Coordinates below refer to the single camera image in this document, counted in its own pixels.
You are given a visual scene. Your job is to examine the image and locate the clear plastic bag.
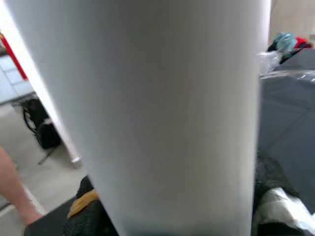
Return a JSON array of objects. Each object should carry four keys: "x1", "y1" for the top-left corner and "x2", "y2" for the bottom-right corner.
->
[{"x1": 257, "y1": 50, "x2": 284, "y2": 75}]

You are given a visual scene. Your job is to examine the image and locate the teal cloth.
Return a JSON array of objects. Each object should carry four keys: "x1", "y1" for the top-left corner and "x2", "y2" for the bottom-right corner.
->
[{"x1": 272, "y1": 31, "x2": 296, "y2": 53}]

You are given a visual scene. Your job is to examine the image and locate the black backpack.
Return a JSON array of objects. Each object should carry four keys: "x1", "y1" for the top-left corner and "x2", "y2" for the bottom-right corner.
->
[{"x1": 21, "y1": 98, "x2": 63, "y2": 150}]

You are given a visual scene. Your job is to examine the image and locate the white plastic table leg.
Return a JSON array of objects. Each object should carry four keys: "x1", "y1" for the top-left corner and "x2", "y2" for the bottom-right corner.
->
[{"x1": 4, "y1": 0, "x2": 271, "y2": 236}]

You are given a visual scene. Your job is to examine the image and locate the long clear tape strip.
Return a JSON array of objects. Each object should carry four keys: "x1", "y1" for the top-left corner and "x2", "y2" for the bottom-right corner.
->
[{"x1": 294, "y1": 70, "x2": 315, "y2": 82}]

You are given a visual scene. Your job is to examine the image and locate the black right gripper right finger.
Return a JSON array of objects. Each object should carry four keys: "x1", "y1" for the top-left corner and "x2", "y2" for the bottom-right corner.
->
[{"x1": 252, "y1": 147, "x2": 315, "y2": 236}]

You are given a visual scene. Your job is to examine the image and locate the black tablecloth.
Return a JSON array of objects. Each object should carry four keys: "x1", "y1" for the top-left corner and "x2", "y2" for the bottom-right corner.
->
[{"x1": 24, "y1": 48, "x2": 315, "y2": 236}]

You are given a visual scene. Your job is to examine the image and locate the seated person black shorts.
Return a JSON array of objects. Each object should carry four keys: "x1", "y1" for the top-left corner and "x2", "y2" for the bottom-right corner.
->
[{"x1": 0, "y1": 144, "x2": 43, "y2": 226}]

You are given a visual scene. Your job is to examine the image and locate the yellow rubber band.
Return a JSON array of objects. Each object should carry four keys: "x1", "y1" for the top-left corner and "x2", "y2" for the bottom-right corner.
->
[{"x1": 67, "y1": 189, "x2": 99, "y2": 219}]

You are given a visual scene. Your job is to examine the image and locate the red cloth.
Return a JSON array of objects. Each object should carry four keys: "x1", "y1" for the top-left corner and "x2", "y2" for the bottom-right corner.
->
[{"x1": 294, "y1": 36, "x2": 315, "y2": 49}]

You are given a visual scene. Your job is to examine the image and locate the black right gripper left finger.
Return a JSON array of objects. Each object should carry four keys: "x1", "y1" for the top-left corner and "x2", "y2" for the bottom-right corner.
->
[{"x1": 63, "y1": 175, "x2": 119, "y2": 236}]

